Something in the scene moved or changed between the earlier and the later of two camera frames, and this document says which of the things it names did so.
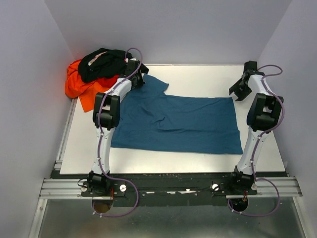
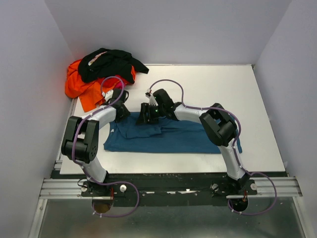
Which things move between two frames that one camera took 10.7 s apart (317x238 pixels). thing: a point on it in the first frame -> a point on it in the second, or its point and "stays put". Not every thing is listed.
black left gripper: [141, 82] -> [126, 113]
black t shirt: [102, 63] stays put
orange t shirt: [75, 87] stays put
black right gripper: [235, 89] -> [145, 108]
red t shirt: [107, 82] stays put
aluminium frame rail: [55, 189] stays put
